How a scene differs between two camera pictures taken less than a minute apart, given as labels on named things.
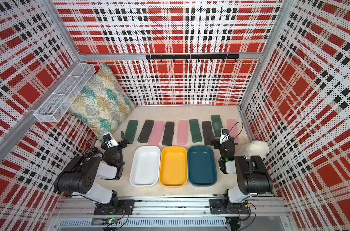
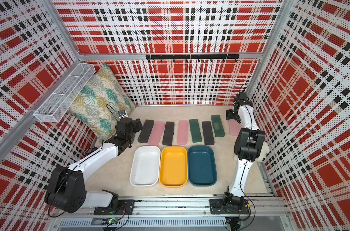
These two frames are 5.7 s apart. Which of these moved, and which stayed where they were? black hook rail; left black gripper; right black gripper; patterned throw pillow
Moved: left black gripper; right black gripper
Stayed: black hook rail; patterned throw pillow
